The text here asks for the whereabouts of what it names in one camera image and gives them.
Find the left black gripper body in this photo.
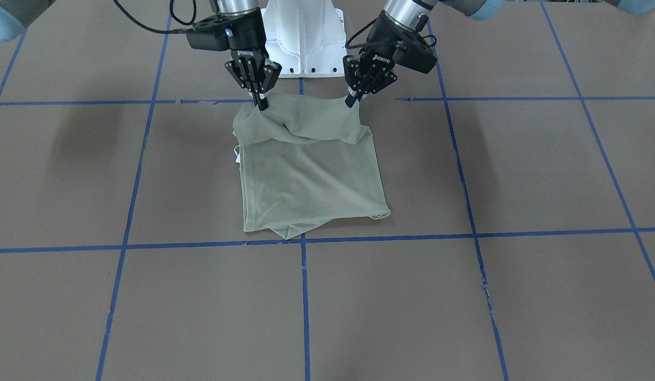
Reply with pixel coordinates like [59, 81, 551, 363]
[343, 12, 437, 89]

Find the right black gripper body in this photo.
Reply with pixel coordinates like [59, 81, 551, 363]
[186, 10, 282, 93]

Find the white Miniso hang tag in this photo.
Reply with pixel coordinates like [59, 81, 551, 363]
[234, 145, 241, 164]

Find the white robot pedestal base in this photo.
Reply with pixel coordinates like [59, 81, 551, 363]
[262, 1, 347, 79]

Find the olive green long-sleeve shirt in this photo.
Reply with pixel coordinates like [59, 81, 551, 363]
[233, 93, 391, 239]

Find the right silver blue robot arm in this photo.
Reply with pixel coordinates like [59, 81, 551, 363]
[0, 1, 282, 111]

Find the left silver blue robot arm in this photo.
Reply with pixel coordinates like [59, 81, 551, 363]
[343, 1, 655, 108]

